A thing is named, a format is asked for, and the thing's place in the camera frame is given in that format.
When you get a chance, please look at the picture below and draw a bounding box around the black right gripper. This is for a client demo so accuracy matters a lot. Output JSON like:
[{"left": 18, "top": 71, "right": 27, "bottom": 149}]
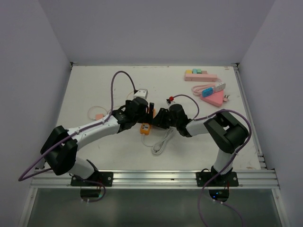
[{"left": 150, "top": 108, "right": 179, "bottom": 130}]

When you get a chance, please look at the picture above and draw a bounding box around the blue square adapter plug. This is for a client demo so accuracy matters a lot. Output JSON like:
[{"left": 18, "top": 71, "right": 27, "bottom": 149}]
[{"left": 201, "top": 87, "right": 214, "bottom": 98}]

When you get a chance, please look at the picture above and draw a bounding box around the pink triangular power strip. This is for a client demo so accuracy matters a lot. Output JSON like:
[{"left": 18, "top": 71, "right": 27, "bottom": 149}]
[{"left": 200, "top": 90, "right": 224, "bottom": 107}]

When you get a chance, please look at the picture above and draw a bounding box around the white square adapter plug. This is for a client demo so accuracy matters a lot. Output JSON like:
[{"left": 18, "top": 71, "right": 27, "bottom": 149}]
[{"left": 214, "top": 82, "right": 226, "bottom": 92}]

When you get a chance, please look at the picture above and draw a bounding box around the pink charger plug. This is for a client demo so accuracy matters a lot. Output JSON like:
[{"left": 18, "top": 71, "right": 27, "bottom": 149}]
[{"left": 95, "top": 114, "right": 104, "bottom": 120}]

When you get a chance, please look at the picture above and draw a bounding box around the orange power strip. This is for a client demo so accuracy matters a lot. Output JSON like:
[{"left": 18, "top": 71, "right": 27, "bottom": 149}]
[{"left": 140, "top": 123, "right": 152, "bottom": 136}]

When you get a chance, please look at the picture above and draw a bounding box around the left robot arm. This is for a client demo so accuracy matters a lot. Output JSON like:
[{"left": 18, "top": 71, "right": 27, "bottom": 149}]
[{"left": 40, "top": 97, "right": 154, "bottom": 186}]

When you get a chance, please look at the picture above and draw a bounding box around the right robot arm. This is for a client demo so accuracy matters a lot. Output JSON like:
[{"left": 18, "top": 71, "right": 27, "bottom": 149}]
[{"left": 151, "top": 104, "right": 252, "bottom": 186}]

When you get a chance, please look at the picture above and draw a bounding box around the long pink power strip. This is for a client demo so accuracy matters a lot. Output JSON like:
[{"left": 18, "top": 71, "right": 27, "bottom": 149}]
[{"left": 184, "top": 73, "right": 218, "bottom": 82}]

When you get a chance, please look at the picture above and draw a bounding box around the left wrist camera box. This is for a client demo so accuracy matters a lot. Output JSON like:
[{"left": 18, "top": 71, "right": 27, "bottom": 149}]
[{"left": 133, "top": 88, "right": 148, "bottom": 100}]

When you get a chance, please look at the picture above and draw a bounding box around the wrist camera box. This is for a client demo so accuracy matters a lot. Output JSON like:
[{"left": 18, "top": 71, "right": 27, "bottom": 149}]
[
  {"left": 166, "top": 96, "right": 175, "bottom": 105},
  {"left": 133, "top": 88, "right": 148, "bottom": 100}
]

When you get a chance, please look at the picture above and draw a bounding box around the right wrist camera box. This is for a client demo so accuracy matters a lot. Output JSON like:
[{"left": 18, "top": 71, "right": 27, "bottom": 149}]
[{"left": 166, "top": 96, "right": 175, "bottom": 105}]

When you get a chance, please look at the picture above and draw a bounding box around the pink power strip cord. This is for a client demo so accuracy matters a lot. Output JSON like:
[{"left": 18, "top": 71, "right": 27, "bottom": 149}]
[{"left": 191, "top": 79, "right": 223, "bottom": 96}]

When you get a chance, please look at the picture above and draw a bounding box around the pink charging cable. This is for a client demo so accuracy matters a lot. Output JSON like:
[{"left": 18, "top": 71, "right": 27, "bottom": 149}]
[{"left": 87, "top": 105, "right": 112, "bottom": 120}]

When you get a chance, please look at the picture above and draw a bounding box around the aluminium right side rail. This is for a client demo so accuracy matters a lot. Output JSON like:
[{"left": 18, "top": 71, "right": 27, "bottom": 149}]
[{"left": 232, "top": 63, "right": 267, "bottom": 170}]

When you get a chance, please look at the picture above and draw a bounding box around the aluminium rail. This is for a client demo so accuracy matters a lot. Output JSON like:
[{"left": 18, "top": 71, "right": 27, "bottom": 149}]
[
  {"left": 232, "top": 63, "right": 267, "bottom": 170},
  {"left": 30, "top": 170, "right": 279, "bottom": 189}
]

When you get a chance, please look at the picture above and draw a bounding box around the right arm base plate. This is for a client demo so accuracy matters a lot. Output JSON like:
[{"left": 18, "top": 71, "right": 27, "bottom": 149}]
[{"left": 196, "top": 169, "right": 239, "bottom": 187}]

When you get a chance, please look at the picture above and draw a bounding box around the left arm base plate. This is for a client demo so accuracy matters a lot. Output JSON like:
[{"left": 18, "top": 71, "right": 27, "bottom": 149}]
[{"left": 71, "top": 171, "right": 114, "bottom": 187}]

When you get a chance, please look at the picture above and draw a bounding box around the aluminium front rail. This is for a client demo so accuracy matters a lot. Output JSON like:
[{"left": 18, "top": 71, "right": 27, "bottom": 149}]
[{"left": 30, "top": 170, "right": 279, "bottom": 189}]

